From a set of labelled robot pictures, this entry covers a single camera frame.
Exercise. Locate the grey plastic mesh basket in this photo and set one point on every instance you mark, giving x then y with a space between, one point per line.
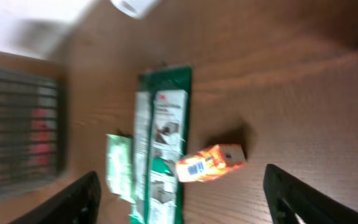
32 128

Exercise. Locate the white green small packet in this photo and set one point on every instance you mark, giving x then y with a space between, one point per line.
119 166

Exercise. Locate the white barcode scanner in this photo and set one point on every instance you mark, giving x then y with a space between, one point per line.
136 9

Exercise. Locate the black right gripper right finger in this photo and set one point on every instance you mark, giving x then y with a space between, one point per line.
289 198

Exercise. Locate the orange box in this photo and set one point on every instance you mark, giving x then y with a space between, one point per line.
210 163

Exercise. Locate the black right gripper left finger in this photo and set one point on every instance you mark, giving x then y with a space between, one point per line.
77 203

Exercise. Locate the green 3M glove package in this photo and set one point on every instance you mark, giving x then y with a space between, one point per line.
162 104

